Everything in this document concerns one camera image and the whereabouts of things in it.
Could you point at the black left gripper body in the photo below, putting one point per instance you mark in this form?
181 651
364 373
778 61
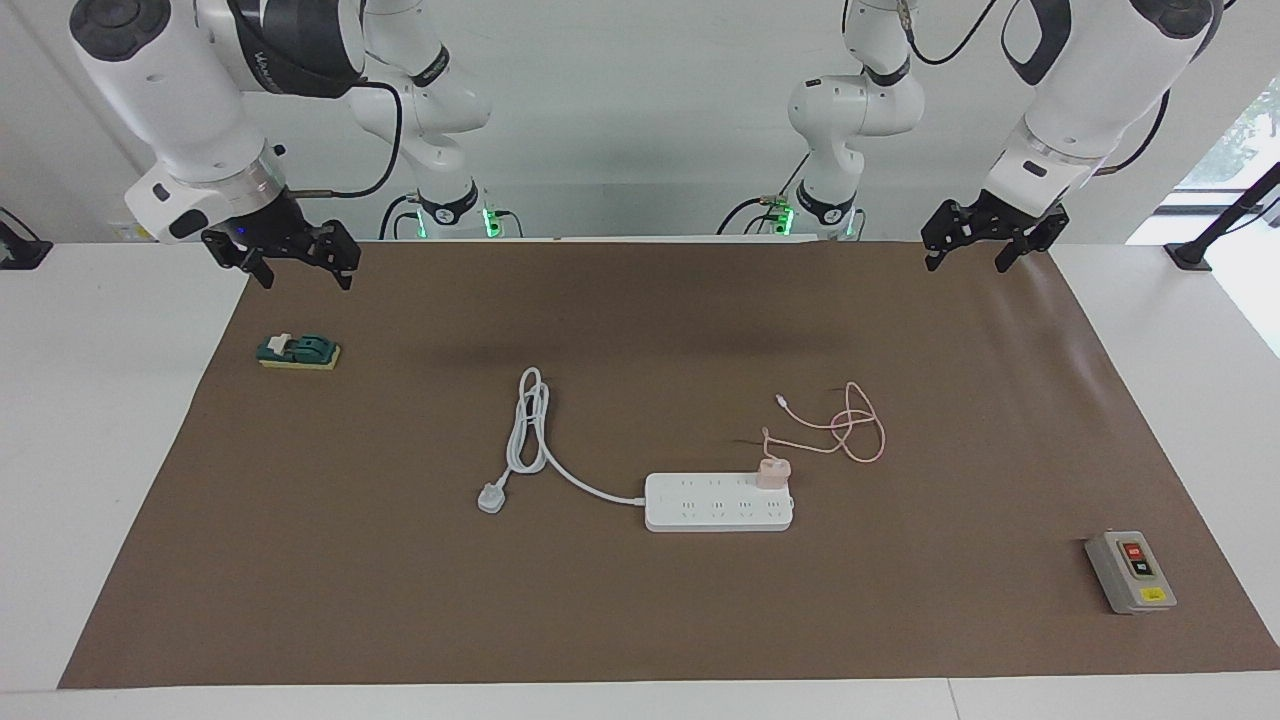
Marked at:
1005 215

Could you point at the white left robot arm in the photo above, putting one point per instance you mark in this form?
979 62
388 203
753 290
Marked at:
1100 80

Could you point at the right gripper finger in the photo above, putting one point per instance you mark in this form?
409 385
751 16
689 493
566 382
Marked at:
240 252
342 250

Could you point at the long black stand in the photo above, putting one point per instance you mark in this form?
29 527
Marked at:
1190 255

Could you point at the white wall socket box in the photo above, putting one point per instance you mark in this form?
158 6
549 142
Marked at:
130 233

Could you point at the grey push button box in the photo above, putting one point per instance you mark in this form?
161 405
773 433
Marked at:
1125 575

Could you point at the pink charger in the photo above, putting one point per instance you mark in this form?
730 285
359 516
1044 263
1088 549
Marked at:
773 474

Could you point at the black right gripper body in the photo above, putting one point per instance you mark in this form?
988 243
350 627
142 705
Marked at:
275 228

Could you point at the bright window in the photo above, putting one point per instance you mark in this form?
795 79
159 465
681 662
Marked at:
1240 140

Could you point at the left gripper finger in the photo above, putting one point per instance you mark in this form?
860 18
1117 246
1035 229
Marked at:
945 228
1040 232

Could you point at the brown table mat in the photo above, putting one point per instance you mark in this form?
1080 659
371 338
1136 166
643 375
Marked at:
640 600

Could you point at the small black stand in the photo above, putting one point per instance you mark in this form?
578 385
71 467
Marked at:
18 250

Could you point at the white power strip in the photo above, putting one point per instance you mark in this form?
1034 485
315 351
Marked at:
715 508

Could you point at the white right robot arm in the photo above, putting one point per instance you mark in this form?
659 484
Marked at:
170 90

